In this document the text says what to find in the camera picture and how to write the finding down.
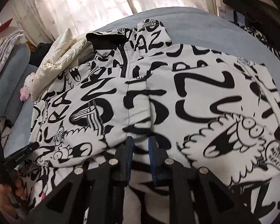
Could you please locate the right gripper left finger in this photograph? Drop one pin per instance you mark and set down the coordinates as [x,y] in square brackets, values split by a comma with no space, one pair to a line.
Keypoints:
[89,195]

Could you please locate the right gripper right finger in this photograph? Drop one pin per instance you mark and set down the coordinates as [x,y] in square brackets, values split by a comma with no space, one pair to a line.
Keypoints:
[195,195]

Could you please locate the black white graffiti print jacket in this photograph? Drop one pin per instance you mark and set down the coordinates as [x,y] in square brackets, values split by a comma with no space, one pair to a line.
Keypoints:
[204,107]

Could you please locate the person's left hand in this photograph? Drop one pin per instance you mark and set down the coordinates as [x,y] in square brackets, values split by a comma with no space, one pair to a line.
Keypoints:
[6,206]

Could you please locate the pink white kitty plush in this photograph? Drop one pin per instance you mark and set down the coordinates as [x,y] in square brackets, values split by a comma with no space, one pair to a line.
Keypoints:
[25,91]

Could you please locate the black garment by window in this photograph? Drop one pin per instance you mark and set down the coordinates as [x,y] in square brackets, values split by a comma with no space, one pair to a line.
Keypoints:
[39,53]

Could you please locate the folded purple floral blanket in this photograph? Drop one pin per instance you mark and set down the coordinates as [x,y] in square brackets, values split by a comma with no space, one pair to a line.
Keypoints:
[7,44]

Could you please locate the folded cream puffer jacket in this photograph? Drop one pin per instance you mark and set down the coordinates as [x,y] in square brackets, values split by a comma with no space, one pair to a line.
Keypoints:
[64,53]

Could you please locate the white floral curtain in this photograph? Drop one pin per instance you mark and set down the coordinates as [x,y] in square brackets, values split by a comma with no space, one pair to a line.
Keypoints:
[43,21]

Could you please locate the blue bed blanket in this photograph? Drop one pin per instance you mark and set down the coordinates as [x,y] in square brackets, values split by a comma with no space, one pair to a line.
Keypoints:
[184,25]

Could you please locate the black white patterned hanging garment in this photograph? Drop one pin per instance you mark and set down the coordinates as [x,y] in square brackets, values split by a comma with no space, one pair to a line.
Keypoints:
[271,43]

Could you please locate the wooden desk shelf unit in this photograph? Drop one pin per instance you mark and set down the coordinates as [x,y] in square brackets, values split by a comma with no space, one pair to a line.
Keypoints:
[257,12]

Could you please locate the red wall shelf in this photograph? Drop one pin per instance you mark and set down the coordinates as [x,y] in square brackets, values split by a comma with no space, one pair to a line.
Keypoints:
[5,25]

